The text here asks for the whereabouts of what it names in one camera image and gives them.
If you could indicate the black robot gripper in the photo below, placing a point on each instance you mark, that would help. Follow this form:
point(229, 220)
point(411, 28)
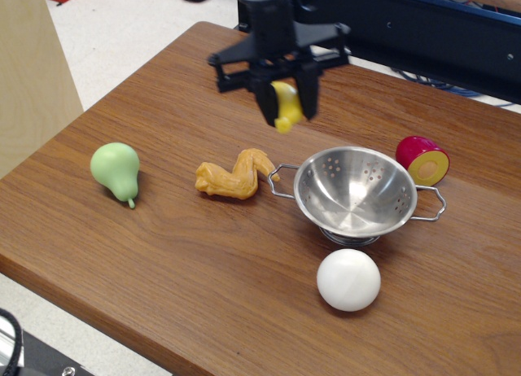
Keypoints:
point(276, 48)

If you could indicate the yellow toy banana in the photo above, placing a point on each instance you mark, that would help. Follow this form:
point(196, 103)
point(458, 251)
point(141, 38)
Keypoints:
point(289, 108)

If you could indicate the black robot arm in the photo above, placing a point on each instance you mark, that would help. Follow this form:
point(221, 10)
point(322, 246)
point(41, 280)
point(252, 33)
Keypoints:
point(276, 48)

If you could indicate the small steel colander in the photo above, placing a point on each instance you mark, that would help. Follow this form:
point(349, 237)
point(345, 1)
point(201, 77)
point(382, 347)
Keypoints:
point(354, 195)

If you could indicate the tan toy chicken wing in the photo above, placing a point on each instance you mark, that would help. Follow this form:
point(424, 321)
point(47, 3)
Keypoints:
point(242, 182)

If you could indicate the red halved toy fruit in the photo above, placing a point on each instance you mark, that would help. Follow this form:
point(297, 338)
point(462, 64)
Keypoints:
point(424, 160)

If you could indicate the green toy pear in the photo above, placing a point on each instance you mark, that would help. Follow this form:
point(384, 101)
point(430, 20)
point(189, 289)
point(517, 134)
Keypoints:
point(116, 165)

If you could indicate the white toy egg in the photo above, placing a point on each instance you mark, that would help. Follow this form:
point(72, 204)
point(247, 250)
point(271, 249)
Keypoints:
point(348, 280)

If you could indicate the light plywood panel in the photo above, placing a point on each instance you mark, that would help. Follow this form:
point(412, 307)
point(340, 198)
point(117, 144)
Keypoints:
point(38, 95)

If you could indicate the dark blue metal frame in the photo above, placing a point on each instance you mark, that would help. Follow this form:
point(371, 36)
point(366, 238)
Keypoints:
point(473, 48)

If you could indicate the black metal base bracket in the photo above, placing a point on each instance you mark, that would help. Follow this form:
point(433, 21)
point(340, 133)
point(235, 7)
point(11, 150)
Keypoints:
point(38, 358)

